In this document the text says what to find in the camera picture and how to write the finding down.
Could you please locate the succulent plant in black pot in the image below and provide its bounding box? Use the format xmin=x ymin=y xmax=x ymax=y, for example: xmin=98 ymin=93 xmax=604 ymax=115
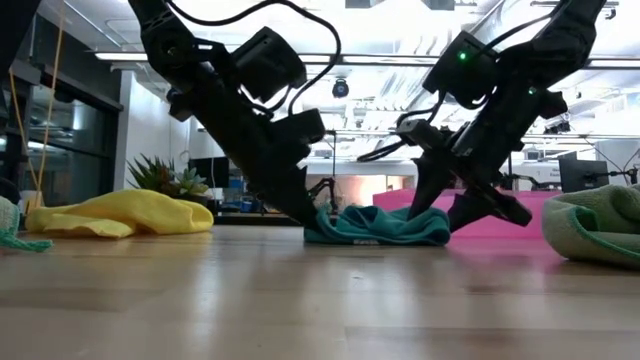
xmin=127 ymin=153 xmax=210 ymax=206

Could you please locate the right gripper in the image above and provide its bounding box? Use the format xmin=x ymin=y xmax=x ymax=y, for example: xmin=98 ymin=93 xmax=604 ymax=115
xmin=396 ymin=82 xmax=569 ymax=234

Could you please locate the blue microfiber towel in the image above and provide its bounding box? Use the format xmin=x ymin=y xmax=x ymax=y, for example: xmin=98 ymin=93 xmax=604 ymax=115
xmin=303 ymin=203 xmax=452 ymax=247

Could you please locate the black overhead frame beam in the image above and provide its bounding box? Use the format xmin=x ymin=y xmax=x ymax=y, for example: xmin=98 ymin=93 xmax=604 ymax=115
xmin=94 ymin=49 xmax=640 ymax=69

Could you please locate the black computer monitor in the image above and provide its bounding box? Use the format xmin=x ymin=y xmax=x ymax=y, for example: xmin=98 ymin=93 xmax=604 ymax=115
xmin=188 ymin=157 xmax=230 ymax=189
xmin=558 ymin=151 xmax=610 ymax=194

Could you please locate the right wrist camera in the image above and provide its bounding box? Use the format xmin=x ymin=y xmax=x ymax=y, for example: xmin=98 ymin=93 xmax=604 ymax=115
xmin=422 ymin=30 xmax=501 ymax=110

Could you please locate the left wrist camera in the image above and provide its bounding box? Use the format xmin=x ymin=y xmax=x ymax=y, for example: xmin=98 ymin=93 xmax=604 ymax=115
xmin=232 ymin=26 xmax=308 ymax=104

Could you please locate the yellow extension cable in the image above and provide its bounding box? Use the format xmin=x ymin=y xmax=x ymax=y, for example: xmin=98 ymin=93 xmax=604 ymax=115
xmin=7 ymin=0 xmax=65 ymax=211

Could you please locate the yellow microfiber towel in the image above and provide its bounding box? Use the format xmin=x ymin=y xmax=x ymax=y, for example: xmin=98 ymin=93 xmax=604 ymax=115
xmin=24 ymin=188 xmax=215 ymax=239

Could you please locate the green microfiber towel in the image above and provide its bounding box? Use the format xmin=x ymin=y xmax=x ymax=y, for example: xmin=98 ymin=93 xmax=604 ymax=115
xmin=541 ymin=183 xmax=640 ymax=267
xmin=0 ymin=195 xmax=53 ymax=253

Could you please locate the pink plastic bin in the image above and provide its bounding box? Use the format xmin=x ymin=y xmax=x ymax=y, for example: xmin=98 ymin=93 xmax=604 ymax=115
xmin=372 ymin=188 xmax=564 ymax=239

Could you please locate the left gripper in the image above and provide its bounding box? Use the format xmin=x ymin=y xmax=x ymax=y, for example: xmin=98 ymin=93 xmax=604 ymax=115
xmin=168 ymin=69 xmax=327 ymax=231

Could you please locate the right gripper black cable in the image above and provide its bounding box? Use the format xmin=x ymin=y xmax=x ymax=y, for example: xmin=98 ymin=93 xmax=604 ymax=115
xmin=357 ymin=92 xmax=446 ymax=164

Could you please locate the black metal stand frame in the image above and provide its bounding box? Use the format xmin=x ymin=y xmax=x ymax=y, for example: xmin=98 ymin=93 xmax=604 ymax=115
xmin=324 ymin=129 xmax=339 ymax=181

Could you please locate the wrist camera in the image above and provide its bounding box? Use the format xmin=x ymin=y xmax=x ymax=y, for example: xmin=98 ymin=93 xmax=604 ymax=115
xmin=232 ymin=26 xmax=308 ymax=104
xmin=422 ymin=30 xmax=501 ymax=110

